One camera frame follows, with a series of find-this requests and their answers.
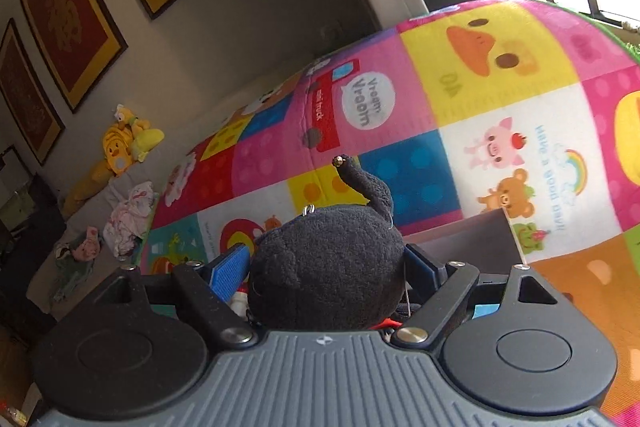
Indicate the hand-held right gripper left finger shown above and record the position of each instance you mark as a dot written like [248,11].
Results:
[229,272]

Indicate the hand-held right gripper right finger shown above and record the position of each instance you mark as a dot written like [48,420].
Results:
[422,269]

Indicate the pink cardboard box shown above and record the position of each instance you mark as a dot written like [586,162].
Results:
[475,239]

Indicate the black plush toy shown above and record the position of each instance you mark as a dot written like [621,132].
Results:
[325,267]

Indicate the white pink crumpled cloth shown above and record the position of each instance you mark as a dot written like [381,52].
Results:
[130,217]

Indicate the small pink pig toy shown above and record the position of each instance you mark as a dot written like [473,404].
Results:
[86,246]

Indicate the grey sofa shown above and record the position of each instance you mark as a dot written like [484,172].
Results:
[75,277]

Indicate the long yellow plush toy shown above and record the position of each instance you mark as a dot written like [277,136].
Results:
[87,189]

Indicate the colourful printed blanket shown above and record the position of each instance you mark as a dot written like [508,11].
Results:
[500,72]

